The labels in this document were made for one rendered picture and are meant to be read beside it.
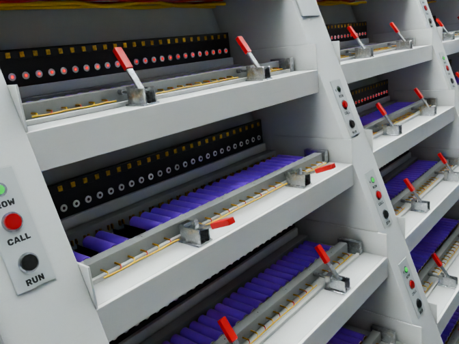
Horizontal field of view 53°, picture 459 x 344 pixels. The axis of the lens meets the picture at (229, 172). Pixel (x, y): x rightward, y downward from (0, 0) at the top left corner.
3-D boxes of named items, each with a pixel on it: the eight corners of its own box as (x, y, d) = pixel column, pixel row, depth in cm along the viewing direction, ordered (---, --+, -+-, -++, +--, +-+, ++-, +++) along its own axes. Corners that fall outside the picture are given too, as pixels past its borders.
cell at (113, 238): (106, 231, 67) (134, 239, 62) (103, 244, 66) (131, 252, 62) (96, 229, 65) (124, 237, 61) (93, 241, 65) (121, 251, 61)
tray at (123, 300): (354, 185, 93) (352, 139, 91) (104, 346, 50) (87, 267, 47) (272, 175, 106) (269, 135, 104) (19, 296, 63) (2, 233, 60)
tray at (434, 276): (498, 239, 145) (500, 198, 141) (436, 342, 101) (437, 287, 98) (431, 228, 158) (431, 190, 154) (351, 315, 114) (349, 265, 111)
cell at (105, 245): (80, 238, 63) (108, 248, 59) (92, 233, 65) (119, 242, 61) (83, 250, 64) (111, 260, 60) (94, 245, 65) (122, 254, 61)
